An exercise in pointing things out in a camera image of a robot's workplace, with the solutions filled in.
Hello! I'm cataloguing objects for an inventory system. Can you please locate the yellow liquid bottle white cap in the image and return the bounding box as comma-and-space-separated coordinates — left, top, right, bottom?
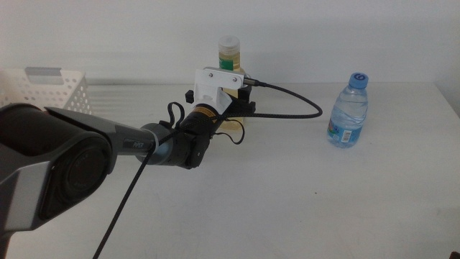
217, 35, 247, 131

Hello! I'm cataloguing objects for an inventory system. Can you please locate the water bottle blue cap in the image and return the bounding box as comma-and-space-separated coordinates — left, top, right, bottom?
326, 72, 369, 149

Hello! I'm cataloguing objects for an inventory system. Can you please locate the white perforated plastic basket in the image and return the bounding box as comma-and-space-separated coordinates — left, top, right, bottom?
0, 66, 93, 115

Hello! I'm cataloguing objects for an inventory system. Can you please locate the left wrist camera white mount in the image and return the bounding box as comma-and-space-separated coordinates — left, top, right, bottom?
193, 66, 246, 116

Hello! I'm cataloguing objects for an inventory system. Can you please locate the braided black left camera cable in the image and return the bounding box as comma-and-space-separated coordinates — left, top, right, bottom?
92, 78, 323, 259

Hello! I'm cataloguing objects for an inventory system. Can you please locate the thin black gripper wire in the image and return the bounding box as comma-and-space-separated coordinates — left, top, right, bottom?
166, 101, 246, 145

